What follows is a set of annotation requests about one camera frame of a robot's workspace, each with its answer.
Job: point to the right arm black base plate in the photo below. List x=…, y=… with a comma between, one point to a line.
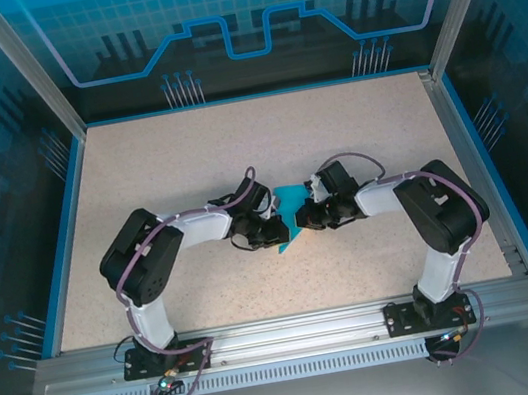
x=398, y=319

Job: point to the blue paper sheet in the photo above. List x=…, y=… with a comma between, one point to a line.
x=289, y=198

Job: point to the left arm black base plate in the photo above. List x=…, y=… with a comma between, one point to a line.
x=136, y=371

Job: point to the aluminium side rail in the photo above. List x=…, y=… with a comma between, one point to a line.
x=450, y=126

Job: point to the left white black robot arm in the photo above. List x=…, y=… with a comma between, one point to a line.
x=203, y=228

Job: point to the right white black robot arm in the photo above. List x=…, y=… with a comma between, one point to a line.
x=376, y=199

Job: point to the aluminium mounting rail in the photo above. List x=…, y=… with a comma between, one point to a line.
x=291, y=332

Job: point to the blue table edge strip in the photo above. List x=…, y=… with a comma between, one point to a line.
x=65, y=241

